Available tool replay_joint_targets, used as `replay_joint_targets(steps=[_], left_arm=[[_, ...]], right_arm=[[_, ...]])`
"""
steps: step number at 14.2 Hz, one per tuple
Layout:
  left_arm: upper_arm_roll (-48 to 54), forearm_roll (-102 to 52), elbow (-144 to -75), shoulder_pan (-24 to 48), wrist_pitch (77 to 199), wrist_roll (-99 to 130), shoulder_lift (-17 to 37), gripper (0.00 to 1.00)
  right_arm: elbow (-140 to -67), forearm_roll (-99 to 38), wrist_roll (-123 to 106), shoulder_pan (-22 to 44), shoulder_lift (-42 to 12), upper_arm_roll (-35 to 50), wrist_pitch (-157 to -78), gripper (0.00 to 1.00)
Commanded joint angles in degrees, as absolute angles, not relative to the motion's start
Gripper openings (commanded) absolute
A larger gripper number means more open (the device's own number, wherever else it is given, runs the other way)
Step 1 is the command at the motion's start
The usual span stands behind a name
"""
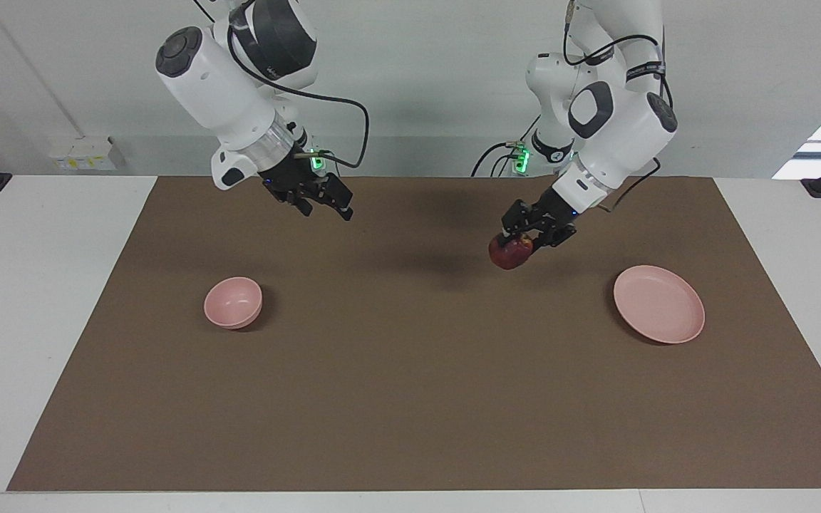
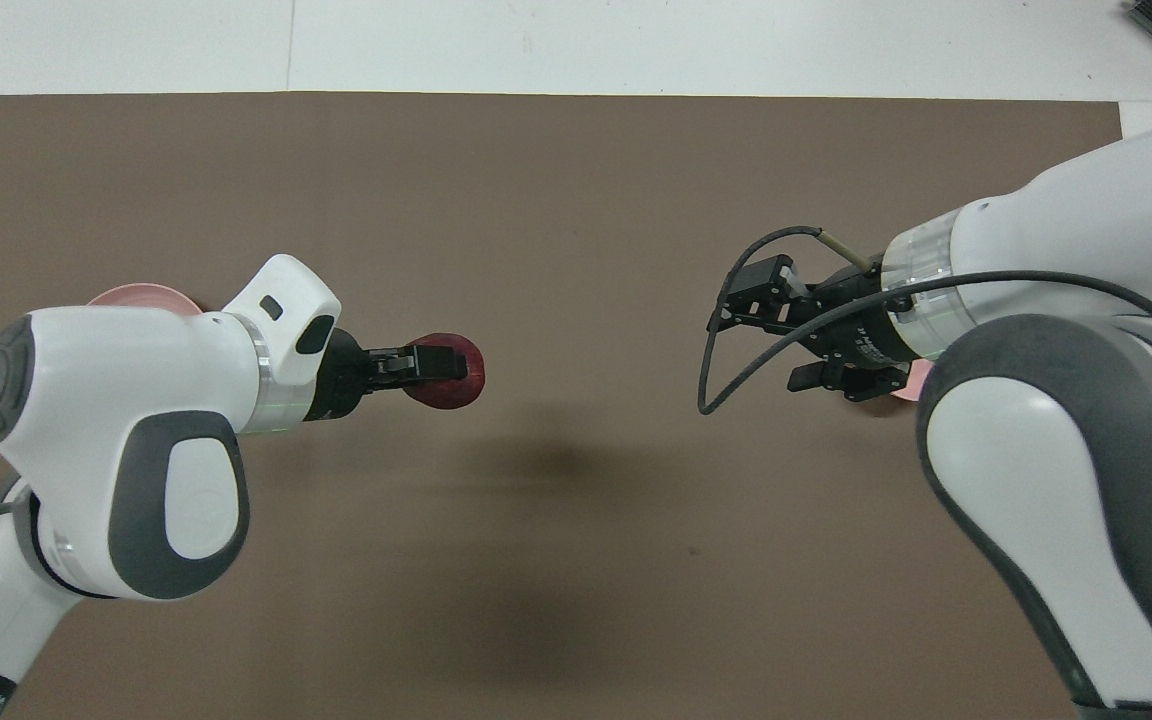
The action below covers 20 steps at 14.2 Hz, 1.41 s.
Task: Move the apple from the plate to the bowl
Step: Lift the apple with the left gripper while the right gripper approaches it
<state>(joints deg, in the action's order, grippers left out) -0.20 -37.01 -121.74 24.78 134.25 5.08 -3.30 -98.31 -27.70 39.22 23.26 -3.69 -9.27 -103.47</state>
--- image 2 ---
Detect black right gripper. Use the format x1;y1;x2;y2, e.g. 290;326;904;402
711;255;922;403

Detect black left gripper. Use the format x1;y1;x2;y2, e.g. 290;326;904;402
303;328;469;423

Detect dark red apple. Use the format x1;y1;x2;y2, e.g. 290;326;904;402
404;333;486;410

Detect pink bowl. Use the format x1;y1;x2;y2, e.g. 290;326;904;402
889;360;937;402

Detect pink plate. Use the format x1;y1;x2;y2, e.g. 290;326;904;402
86;283;205;317

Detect brown table mat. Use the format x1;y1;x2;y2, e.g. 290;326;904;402
0;92;1152;720

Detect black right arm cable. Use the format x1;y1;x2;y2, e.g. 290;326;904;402
697;225;1152;417

